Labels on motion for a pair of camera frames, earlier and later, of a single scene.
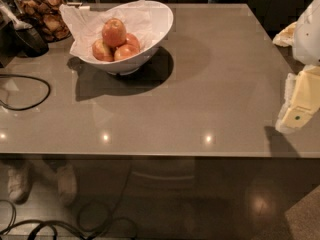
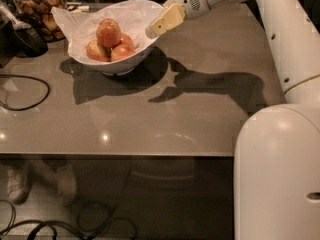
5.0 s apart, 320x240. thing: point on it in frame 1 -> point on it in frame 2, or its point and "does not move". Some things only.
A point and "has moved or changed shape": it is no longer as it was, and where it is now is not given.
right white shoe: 67,184 does not move
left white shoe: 19,182 does not move
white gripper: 308,34 -> 189,0
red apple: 114,32 has moved or changed shape
